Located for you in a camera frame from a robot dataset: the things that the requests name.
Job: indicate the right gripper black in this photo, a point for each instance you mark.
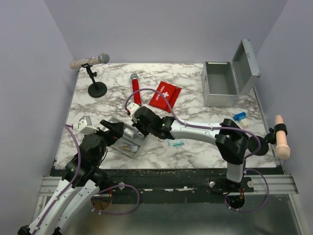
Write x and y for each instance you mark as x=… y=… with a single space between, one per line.
x=136 y=124

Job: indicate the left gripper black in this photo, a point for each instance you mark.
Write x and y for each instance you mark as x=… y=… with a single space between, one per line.
x=115 y=132

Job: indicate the gauze bandage roll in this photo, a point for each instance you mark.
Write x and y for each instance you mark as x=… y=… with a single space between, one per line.
x=132 y=133

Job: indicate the grey plastic divided tray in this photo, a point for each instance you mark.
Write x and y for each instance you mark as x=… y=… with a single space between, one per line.
x=131 y=143

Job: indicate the cotton swabs bag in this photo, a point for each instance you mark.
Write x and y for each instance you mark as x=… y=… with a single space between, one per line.
x=129 y=147

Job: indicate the red first aid pouch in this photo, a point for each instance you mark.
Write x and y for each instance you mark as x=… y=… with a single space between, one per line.
x=169 y=91

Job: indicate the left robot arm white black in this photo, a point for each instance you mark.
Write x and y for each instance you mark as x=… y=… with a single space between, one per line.
x=81 y=181

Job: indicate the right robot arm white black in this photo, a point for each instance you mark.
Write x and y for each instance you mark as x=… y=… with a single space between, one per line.
x=230 y=139

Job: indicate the grey metal medicine case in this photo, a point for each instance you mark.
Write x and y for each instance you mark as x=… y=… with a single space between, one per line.
x=224 y=82

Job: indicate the teal white wipe packet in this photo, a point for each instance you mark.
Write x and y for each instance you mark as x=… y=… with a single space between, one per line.
x=175 y=143

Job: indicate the black microphone stand left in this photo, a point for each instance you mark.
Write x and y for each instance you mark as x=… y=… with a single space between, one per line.
x=96 y=89

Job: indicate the red glitter microphone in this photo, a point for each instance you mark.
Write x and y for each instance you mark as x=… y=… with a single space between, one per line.
x=135 y=86

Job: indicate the silver glitter microphone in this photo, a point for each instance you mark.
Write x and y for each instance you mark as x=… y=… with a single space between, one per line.
x=100 y=59

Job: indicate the blue white small box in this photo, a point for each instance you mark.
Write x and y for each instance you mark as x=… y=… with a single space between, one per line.
x=241 y=119

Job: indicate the beige microphone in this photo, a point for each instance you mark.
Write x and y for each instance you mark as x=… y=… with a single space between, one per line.
x=282 y=150

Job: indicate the black mounting rail base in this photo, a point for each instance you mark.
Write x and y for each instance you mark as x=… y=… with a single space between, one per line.
x=169 y=186

